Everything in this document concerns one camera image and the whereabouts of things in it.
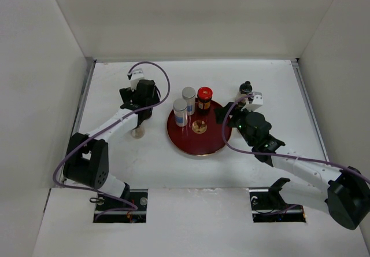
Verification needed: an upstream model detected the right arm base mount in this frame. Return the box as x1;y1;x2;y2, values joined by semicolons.
249;178;306;223

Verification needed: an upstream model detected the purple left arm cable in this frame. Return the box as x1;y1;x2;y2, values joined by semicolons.
52;61;171;220

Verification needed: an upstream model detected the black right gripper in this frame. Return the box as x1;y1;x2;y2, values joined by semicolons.
213;102;257;147

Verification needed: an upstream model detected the white powder glass jar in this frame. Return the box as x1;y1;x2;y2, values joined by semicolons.
235;80;253;100

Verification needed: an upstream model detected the red round tray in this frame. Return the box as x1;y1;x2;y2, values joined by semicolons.
166;100;225;156

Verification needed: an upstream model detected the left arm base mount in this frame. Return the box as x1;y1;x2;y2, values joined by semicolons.
90;189;149;223

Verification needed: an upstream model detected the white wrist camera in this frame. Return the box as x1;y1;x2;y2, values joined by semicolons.
241;91;264;112
127;68;145;91

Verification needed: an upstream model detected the red cap sauce jar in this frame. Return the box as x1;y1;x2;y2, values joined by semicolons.
197;86;213;115

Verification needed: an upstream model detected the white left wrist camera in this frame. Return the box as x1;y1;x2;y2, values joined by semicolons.
127;68;145;91

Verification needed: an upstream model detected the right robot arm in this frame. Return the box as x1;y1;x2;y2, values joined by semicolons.
214;102;369;230

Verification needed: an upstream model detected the silver cap shaker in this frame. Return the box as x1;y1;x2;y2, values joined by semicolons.
182;87;196;116
173;98;188;127

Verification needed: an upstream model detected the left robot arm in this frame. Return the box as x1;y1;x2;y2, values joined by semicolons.
63;79;160;210

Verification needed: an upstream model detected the black lid spice jar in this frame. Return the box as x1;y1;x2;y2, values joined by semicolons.
131;125;145;139

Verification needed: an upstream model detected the aluminium table edge rail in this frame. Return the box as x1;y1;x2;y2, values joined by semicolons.
57;56;97;188

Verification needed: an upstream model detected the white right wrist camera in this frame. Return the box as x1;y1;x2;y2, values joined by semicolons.
241;91;264;112

